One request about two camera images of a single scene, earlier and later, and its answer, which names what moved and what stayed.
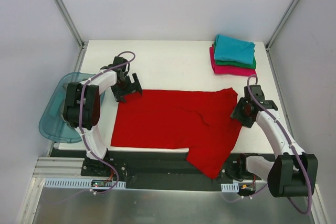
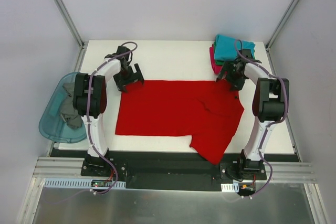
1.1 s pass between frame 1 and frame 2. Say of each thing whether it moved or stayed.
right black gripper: moved
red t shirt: moved
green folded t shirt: stayed
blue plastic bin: stayed
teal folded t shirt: stayed
